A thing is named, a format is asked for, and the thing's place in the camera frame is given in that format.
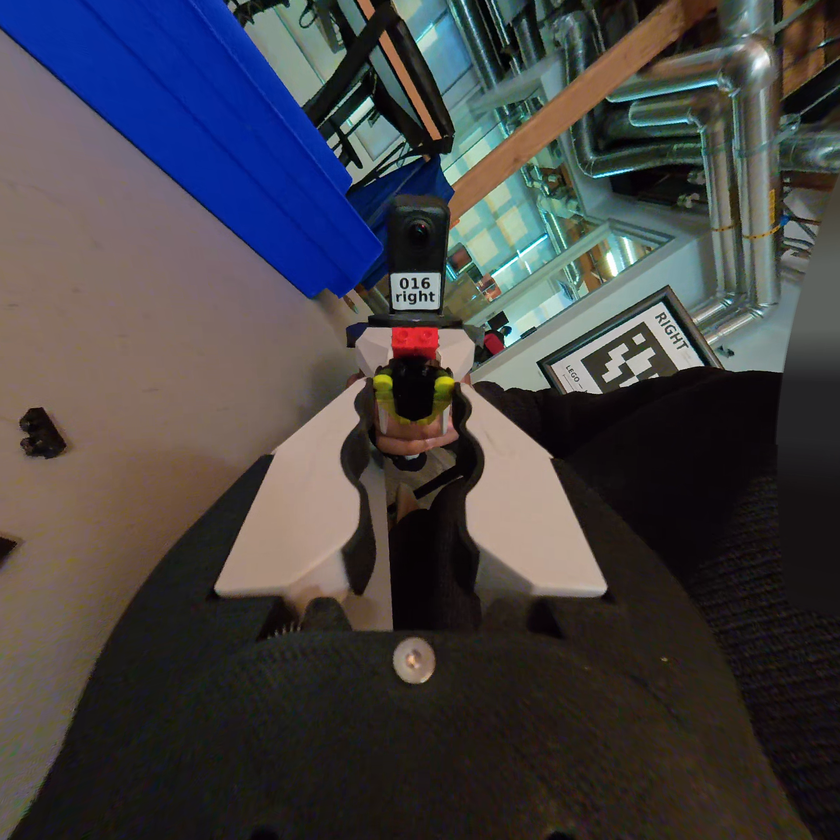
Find person's right hand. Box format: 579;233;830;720
346;371;475;457

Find person's black sweater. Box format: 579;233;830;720
390;367;840;840

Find black yellow red lego model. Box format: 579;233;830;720
373;327;455;424

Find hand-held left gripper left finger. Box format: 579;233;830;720
214;379;378;599

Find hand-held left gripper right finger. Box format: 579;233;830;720
453;382;608;599

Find framed black white poster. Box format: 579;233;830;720
537;285;724;395

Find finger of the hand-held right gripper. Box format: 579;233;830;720
433;326;485;444
345;319;396;378

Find person's right forearm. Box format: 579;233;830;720
472;367;785;460

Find black lego bracket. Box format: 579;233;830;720
18;407;67;459

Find silver ventilation ducts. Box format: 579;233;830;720
446;0;840;342

